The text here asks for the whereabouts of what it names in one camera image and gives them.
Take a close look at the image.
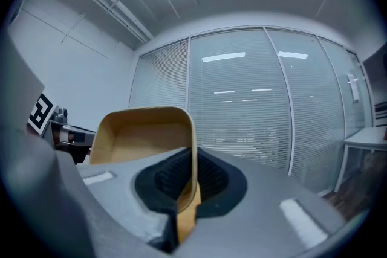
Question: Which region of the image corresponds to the glass panel with blinds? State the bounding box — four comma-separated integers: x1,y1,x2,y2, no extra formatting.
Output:
264,27,346,195
129,37,190,112
187,27,293,173

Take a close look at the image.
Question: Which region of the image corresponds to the white door handle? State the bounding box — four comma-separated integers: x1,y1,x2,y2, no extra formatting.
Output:
346,71,361,103

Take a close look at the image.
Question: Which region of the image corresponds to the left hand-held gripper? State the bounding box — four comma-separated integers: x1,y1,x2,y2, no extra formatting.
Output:
0,31,97,166

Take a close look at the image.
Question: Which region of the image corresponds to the white side table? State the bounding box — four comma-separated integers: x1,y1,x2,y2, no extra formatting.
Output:
333,126,387,193

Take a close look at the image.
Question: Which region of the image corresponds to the white ceiling cable conduit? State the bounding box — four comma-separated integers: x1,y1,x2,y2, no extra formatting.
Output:
45,0,155,44

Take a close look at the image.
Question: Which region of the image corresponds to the brown paper container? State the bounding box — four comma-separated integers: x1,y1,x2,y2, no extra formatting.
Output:
89,106,202,245

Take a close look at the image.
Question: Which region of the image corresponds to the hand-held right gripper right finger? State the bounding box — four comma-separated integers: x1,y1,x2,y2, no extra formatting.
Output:
177,147,347,258

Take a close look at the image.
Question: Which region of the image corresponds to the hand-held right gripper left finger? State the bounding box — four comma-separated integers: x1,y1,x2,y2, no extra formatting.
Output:
76,147,193,254

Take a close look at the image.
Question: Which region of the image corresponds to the glass door with blinds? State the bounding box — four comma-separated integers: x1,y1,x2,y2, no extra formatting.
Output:
317,36,373,140

